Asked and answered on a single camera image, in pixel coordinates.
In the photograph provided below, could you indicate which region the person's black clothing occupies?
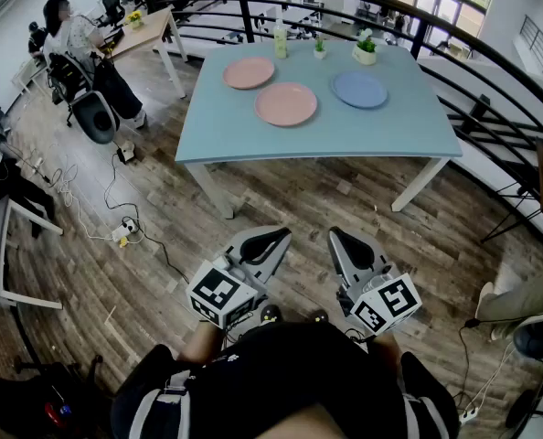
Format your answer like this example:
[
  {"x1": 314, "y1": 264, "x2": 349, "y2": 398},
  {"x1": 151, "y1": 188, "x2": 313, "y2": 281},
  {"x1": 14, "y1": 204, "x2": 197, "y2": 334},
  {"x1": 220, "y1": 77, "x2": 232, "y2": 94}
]
[{"x1": 110, "y1": 321, "x2": 461, "y2": 439}]

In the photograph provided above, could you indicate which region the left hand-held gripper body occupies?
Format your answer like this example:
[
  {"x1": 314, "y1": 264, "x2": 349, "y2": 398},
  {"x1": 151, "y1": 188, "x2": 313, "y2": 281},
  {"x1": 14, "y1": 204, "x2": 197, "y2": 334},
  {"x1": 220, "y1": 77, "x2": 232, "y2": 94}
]
[{"x1": 186, "y1": 243, "x2": 273, "y2": 331}]

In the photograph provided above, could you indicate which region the black wheeled chair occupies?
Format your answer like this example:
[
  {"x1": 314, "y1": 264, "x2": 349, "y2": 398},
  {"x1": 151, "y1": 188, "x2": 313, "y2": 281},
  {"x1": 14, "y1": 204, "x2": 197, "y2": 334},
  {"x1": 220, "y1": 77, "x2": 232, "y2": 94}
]
[{"x1": 0, "y1": 353, "x2": 115, "y2": 439}]

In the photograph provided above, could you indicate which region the large pink plate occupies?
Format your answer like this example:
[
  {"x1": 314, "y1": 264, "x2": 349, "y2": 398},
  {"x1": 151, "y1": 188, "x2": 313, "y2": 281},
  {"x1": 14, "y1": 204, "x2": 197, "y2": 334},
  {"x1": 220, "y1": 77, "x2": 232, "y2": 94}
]
[{"x1": 253, "y1": 81, "x2": 319, "y2": 128}]

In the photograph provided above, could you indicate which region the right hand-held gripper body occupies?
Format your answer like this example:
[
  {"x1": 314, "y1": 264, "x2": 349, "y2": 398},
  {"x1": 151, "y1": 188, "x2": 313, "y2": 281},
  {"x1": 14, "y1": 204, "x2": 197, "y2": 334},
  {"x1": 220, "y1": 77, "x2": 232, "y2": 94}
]
[{"x1": 335, "y1": 243, "x2": 423, "y2": 337}]

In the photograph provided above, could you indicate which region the grey office chair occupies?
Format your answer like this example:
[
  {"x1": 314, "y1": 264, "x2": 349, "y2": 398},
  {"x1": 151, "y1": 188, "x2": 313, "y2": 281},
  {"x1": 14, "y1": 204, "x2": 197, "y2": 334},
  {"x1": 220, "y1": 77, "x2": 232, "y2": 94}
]
[{"x1": 46, "y1": 51, "x2": 121, "y2": 146}]

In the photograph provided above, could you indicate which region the person's right forearm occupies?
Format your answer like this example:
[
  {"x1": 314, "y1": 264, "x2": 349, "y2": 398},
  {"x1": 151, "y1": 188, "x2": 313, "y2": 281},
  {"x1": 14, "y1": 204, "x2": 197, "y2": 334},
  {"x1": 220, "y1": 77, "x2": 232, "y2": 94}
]
[{"x1": 367, "y1": 331, "x2": 403, "y2": 370}]

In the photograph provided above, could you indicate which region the white flower potted plant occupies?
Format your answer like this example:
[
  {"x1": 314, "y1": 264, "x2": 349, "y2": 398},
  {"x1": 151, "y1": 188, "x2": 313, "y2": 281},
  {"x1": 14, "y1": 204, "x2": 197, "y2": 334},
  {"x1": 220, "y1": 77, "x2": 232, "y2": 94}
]
[{"x1": 351, "y1": 27, "x2": 378, "y2": 67}]

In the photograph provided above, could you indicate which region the small pink plate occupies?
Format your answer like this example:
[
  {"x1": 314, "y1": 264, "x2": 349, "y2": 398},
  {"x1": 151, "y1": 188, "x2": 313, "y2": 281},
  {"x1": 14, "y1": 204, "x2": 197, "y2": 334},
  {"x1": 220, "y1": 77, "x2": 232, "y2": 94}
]
[{"x1": 221, "y1": 56, "x2": 276, "y2": 91}]

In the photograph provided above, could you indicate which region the person's left black shoe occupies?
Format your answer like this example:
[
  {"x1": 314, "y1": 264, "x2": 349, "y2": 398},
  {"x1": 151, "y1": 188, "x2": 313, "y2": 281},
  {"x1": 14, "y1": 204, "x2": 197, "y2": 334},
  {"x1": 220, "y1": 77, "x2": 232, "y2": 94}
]
[{"x1": 259, "y1": 304, "x2": 282, "y2": 327}]

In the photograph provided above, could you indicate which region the black metal railing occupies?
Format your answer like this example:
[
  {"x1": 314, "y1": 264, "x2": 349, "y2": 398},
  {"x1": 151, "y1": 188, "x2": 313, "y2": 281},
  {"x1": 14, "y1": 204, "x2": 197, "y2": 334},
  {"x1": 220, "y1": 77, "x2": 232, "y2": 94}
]
[{"x1": 136, "y1": 0, "x2": 543, "y2": 264}]

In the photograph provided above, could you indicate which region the white and black chair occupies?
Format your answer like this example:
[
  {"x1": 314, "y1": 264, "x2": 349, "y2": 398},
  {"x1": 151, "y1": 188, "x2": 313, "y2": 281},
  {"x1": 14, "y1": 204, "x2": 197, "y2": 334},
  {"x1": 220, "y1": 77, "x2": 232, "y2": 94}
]
[{"x1": 504, "y1": 308, "x2": 543, "y2": 431}]

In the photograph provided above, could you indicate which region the wooden desk with white legs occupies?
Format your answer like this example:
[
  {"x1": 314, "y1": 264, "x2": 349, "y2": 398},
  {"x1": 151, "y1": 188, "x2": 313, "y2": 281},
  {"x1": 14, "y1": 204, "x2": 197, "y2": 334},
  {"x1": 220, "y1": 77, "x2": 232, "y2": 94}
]
[{"x1": 98, "y1": 5, "x2": 189, "y2": 100}]

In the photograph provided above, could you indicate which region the person's left forearm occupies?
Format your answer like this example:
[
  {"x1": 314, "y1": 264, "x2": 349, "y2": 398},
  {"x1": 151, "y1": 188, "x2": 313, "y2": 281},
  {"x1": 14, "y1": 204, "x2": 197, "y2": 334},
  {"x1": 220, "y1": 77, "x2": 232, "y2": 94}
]
[{"x1": 178, "y1": 321, "x2": 223, "y2": 366}]

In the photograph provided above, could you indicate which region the white cable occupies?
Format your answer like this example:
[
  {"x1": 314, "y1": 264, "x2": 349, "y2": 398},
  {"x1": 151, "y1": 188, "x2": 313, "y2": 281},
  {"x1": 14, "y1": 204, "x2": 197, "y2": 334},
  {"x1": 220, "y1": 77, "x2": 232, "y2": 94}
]
[{"x1": 5, "y1": 142, "x2": 117, "y2": 242}]

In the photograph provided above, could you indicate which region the light blue table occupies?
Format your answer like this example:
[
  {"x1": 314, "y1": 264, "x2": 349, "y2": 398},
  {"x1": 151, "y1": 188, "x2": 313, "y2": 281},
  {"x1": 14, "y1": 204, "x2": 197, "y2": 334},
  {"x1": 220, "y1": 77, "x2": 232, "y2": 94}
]
[{"x1": 175, "y1": 38, "x2": 464, "y2": 221}]

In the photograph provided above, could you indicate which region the green bottle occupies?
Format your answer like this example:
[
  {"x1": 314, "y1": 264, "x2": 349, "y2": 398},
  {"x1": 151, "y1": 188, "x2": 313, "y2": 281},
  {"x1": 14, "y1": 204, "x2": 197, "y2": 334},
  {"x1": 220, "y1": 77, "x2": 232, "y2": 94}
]
[{"x1": 272, "y1": 17, "x2": 290, "y2": 60}]

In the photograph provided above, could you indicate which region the black garment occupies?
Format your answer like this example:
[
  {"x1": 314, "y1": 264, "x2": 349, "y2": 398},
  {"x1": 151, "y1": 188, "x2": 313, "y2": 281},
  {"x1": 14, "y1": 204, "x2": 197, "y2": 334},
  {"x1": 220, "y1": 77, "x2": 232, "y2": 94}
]
[{"x1": 0, "y1": 156, "x2": 57, "y2": 240}]

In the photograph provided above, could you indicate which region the black cable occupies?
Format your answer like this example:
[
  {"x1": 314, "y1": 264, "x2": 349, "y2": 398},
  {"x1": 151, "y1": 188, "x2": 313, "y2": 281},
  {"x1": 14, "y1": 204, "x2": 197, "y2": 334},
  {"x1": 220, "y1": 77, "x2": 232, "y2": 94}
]
[{"x1": 102, "y1": 148, "x2": 191, "y2": 285}]

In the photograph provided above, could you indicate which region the blue plate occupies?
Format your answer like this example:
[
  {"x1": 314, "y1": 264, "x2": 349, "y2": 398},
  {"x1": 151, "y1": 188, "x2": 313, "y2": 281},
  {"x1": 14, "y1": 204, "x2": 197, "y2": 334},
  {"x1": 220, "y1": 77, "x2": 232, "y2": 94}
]
[{"x1": 330, "y1": 70, "x2": 389, "y2": 110}]

